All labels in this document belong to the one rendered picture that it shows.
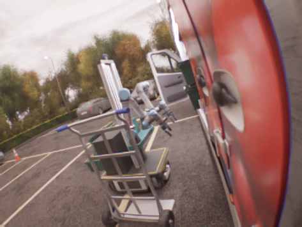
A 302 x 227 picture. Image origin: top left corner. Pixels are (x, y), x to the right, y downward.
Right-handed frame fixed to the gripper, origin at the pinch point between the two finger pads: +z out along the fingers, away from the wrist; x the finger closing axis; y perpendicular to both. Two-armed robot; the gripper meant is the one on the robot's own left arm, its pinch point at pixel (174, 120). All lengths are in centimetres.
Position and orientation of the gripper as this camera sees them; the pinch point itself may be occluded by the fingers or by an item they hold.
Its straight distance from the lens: 224.8
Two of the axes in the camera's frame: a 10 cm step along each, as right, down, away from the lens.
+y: 7.0, -5.7, -4.4
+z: 5.9, 8.0, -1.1
